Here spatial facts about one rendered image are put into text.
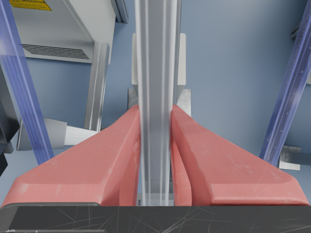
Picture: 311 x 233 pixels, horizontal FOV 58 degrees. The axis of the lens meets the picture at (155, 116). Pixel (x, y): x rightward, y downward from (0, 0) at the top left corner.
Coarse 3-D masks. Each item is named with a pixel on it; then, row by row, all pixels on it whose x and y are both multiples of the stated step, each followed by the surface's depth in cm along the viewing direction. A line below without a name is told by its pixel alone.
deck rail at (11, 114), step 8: (0, 64) 37; (0, 72) 37; (0, 80) 38; (0, 88) 38; (0, 96) 38; (8, 96) 40; (8, 104) 40; (8, 112) 40; (8, 120) 40; (16, 120) 43; (16, 128) 43; (0, 144) 39; (0, 152) 39
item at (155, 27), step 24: (144, 0) 9; (168, 0) 9; (144, 24) 9; (168, 24) 9; (144, 48) 10; (168, 48) 10; (144, 72) 10; (168, 72) 10; (144, 96) 11; (168, 96) 11; (144, 120) 12; (168, 120) 12; (144, 144) 13; (168, 144) 13; (144, 168) 13; (168, 168) 13; (144, 192) 14; (168, 192) 15
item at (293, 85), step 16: (304, 16) 19; (304, 32) 19; (304, 48) 20; (288, 64) 22; (304, 64) 21; (288, 80) 22; (304, 80) 21; (288, 96) 22; (288, 112) 23; (272, 128) 24; (288, 128) 24; (272, 144) 25; (272, 160) 26
